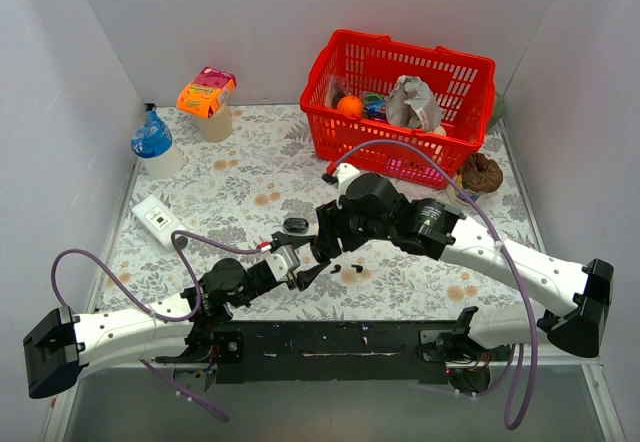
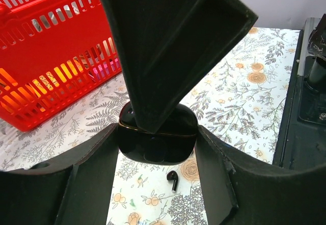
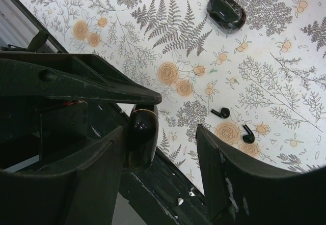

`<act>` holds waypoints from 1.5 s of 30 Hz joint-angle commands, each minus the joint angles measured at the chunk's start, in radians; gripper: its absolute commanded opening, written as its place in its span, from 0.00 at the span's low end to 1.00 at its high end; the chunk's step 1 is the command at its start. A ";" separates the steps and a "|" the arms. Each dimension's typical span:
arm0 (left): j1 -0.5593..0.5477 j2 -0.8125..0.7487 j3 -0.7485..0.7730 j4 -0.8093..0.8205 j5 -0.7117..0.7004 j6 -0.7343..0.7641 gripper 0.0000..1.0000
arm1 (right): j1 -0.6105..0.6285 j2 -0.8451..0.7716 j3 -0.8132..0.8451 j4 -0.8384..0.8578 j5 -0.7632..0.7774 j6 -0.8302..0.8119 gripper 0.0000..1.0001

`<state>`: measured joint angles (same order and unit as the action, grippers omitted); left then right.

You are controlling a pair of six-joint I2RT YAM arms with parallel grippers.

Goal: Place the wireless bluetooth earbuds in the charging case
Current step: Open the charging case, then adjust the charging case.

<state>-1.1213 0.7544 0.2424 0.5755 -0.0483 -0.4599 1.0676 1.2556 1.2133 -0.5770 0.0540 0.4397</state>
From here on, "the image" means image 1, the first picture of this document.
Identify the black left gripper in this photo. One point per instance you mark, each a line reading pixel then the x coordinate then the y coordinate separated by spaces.
pixel 304 272

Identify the white tube black cap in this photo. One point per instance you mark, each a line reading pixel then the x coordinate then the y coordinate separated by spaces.
pixel 158 219

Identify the clear dark snack packet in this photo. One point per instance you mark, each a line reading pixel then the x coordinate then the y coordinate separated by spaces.
pixel 336 90

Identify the orange fruit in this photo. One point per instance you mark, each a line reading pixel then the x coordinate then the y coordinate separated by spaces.
pixel 351 106

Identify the long black earbud charging case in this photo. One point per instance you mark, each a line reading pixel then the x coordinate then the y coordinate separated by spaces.
pixel 296 225

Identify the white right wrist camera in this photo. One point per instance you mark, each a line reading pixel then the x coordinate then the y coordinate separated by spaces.
pixel 341 176

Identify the red plastic shopping basket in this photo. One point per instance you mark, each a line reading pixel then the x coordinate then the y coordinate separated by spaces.
pixel 462 83

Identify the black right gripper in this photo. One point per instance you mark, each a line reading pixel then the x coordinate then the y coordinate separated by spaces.
pixel 327 232

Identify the beige paper cup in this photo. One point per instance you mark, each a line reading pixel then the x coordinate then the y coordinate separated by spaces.
pixel 218 127

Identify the orange pink snack pack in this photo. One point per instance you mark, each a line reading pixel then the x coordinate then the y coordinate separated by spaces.
pixel 207 92

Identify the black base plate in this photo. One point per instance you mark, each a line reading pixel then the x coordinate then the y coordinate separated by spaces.
pixel 284 351

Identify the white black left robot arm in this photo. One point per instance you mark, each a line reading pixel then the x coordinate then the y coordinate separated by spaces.
pixel 66 346

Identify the floral patterned table mat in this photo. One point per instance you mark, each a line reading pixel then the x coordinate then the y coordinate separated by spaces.
pixel 238 193

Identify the crumpled grey white bag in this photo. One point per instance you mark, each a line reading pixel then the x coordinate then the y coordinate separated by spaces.
pixel 411 104

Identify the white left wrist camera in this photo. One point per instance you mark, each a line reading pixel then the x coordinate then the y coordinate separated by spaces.
pixel 282 261

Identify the white bottle blue cap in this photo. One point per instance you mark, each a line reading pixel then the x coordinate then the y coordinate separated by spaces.
pixel 154 146

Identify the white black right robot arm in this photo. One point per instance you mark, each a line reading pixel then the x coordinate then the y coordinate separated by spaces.
pixel 567 303

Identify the blue green snack packet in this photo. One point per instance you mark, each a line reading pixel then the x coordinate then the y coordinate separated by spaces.
pixel 374 106

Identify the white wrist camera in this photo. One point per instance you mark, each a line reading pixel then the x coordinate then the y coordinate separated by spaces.
pixel 341 176
pixel 282 261

